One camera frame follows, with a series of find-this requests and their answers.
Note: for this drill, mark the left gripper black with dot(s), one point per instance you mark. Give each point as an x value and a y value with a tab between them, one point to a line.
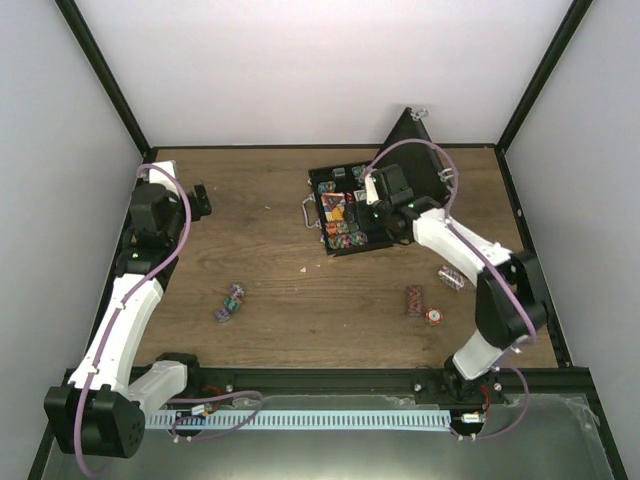
205	206

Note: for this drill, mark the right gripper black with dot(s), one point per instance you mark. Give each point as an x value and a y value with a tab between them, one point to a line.
364	222

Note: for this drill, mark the black poker set case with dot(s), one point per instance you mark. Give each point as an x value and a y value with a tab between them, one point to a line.
410	180

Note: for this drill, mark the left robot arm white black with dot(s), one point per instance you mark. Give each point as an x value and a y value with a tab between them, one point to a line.
101	410

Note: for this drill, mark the striped chip roll by arm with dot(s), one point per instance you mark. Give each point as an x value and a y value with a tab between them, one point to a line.
452	278

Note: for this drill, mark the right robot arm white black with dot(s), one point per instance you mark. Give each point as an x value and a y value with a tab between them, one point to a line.
512	301

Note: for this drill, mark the blue playing card deck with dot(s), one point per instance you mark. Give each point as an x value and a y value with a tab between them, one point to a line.
360	195

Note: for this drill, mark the chips row in case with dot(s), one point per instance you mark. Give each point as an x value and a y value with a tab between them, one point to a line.
342	235

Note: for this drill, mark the brown poker chip roll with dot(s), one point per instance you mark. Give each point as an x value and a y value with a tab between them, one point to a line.
414	300

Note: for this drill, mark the purple poker chip stack far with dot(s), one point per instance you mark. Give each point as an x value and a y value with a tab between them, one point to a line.
237	291

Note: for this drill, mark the purple poker chip stack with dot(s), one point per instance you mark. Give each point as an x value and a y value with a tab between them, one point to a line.
237	291
223	315

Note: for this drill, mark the orange poker chip flat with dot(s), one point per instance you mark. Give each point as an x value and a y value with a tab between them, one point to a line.
433	316

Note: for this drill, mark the purple poker chip stack near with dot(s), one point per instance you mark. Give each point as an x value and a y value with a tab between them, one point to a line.
223	315

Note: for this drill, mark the metal sheet front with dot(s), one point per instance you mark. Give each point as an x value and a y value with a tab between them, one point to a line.
533	437

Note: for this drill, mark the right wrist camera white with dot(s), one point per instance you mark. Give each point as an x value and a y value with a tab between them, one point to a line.
371	191

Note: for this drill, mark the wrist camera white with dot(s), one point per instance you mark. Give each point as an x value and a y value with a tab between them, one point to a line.
162	172
371	191

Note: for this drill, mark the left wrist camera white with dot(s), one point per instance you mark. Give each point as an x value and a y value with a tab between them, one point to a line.
162	172

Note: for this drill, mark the black frame post left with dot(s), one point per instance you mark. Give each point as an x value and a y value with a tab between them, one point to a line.
89	46

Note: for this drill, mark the black frame post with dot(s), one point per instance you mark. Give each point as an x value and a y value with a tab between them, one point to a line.
89	46
562	37

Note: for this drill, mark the black frame rail right side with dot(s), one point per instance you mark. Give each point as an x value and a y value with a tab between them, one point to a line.
532	266

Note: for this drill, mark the light blue slotted cable duct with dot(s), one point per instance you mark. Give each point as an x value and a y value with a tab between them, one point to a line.
307	420

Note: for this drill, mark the black front mounting rail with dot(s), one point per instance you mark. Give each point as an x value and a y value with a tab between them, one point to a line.
425	384

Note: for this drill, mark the black frame post right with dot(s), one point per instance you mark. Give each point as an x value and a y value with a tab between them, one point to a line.
562	37

